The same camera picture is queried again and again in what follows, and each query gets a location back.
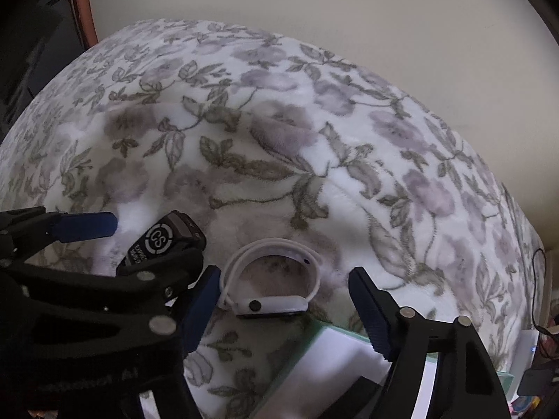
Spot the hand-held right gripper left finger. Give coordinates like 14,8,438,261
140,265,222,419

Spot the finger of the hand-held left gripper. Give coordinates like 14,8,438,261
0,206,118,259
0,248,206,317

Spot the white smartwatch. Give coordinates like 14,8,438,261
216,238,321,319

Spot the black toy car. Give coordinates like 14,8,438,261
116,209,207,278

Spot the teal shallow cardboard box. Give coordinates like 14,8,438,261
262,316,514,419

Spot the black cable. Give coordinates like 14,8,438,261
530,247,553,335

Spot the white power strip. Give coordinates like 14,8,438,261
515,329,542,376

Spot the orange board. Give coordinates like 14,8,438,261
72,0,99,49

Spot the dark cabinet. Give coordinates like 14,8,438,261
0,0,86,132

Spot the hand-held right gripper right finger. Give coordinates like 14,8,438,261
348,266,511,419

